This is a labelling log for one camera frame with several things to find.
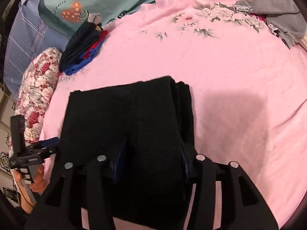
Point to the blue plaid pillow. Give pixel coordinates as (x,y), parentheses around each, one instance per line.
(29,37)

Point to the folded red garment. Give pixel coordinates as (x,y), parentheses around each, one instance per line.
(94,46)

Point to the person's left hand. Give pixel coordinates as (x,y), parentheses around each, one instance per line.
(38,185)

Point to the grey garment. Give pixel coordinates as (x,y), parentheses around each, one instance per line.
(283,18)

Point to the folded blue garment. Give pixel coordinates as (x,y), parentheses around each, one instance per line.
(76,65)

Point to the small grey folded cloth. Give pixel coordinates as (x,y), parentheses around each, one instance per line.
(95,18)

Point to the red floral pillow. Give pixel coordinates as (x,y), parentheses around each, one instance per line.
(38,84)

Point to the black pants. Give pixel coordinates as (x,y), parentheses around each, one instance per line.
(155,119)

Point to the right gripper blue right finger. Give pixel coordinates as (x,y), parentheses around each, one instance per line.
(185,161)

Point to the folded dark navy garment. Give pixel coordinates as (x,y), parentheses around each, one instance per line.
(82,40)

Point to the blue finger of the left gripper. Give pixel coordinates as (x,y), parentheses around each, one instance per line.
(52,142)

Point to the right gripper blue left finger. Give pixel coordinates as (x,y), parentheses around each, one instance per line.
(116,159)

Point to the pink floral bed sheet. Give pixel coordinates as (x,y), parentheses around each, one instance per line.
(248,88)

